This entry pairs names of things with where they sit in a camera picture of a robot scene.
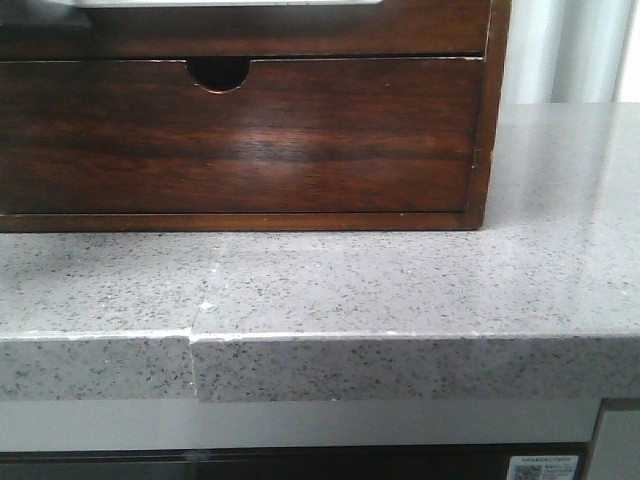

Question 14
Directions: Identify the white drawer handle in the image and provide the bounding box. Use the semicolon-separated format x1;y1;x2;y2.
63;0;382;9

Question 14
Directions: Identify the wooden drawer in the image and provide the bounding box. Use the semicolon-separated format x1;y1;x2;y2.
1;58;483;214
1;1;491;61

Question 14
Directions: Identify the dark wooden drawer cabinet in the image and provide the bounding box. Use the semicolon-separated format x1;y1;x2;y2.
1;1;511;233

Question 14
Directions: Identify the grey under-counter cabinet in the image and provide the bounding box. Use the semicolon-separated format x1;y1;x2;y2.
1;399;639;479

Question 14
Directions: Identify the white QR code label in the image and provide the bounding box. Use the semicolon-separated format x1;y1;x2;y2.
506;455;579;480

